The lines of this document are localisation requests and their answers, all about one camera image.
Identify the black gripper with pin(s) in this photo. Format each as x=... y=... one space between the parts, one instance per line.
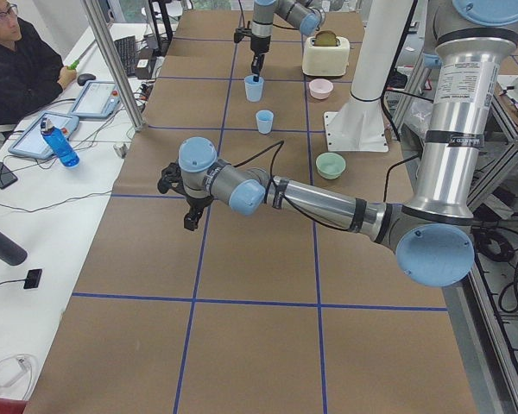
x=258 y=44
x=195 y=202

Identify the light blue cup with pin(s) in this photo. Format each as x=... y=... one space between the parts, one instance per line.
x=253 y=85
x=264 y=121

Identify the cream white toaster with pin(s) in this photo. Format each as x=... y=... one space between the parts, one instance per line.
x=326 y=62

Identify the pink bowl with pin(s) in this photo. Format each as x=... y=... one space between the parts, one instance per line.
x=320 y=88

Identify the toast bread slice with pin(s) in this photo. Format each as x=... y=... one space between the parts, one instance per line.
x=325 y=38

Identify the blue water bottle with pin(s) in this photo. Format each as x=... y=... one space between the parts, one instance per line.
x=58 y=143

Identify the teach pendant far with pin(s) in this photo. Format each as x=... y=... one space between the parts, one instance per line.
x=97 y=100

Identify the teach pendant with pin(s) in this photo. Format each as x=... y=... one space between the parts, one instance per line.
x=31 y=143
x=97 y=100

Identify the green bowl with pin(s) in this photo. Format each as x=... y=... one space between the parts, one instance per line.
x=330 y=165

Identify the black keyboard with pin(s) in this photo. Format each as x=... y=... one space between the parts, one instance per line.
x=127 y=52

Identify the black computer mouse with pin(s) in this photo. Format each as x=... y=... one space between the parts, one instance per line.
x=83 y=78

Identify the teach pendant near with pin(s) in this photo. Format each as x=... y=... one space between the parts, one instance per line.
x=31 y=143

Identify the small black puck device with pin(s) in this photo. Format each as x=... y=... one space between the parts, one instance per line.
x=32 y=279

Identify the black smartphone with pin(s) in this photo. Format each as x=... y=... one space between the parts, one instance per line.
x=7 y=177

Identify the black water bottle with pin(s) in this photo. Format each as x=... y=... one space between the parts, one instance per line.
x=10 y=252

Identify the seated person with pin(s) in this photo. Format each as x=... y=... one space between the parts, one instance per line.
x=32 y=74

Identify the clear safety glasses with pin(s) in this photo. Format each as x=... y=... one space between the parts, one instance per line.
x=17 y=376

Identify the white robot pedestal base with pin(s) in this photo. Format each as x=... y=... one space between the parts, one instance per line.
x=359 y=126

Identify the aluminium frame post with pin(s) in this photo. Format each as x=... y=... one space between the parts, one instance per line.
x=106 y=46

